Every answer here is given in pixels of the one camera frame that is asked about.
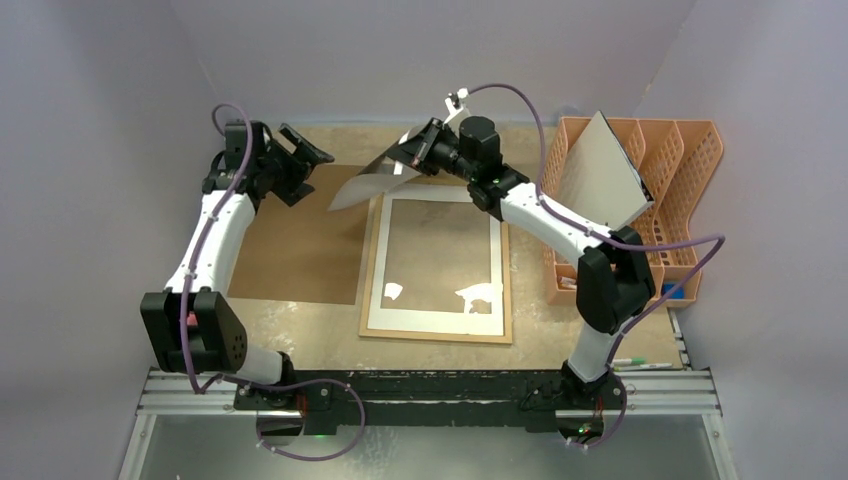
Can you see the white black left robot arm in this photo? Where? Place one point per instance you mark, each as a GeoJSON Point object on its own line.
{"type": "Point", "coordinates": [190, 324]}

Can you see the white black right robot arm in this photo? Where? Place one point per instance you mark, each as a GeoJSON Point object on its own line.
{"type": "Point", "coordinates": [613, 275]}

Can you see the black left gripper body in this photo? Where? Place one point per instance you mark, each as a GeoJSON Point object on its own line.
{"type": "Point", "coordinates": [286, 172]}

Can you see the brown cardboard backing board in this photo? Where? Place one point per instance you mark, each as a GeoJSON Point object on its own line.
{"type": "Point", "coordinates": [307, 252]}

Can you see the cat and books photo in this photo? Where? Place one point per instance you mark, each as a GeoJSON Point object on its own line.
{"type": "Point", "coordinates": [382, 174]}

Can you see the light wooden picture frame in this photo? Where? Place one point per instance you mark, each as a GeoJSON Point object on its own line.
{"type": "Point", "coordinates": [437, 265]}

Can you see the orange plastic desk organizer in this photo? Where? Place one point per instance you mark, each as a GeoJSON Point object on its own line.
{"type": "Point", "coordinates": [677, 158]}

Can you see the blue small block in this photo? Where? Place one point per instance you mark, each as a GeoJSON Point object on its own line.
{"type": "Point", "coordinates": [673, 291]}

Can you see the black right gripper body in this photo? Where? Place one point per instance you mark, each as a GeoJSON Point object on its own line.
{"type": "Point", "coordinates": [421, 145]}

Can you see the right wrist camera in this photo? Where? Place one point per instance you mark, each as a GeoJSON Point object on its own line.
{"type": "Point", "coordinates": [457, 109]}

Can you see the grey white board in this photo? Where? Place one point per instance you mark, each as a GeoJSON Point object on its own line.
{"type": "Point", "coordinates": [600, 179]}

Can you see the green capped marker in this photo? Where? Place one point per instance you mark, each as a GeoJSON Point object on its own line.
{"type": "Point", "coordinates": [624, 362]}

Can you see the aluminium rail base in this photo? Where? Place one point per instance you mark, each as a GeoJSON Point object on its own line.
{"type": "Point", "coordinates": [538, 401]}

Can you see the white mat board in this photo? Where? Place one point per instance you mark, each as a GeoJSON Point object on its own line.
{"type": "Point", "coordinates": [437, 265]}

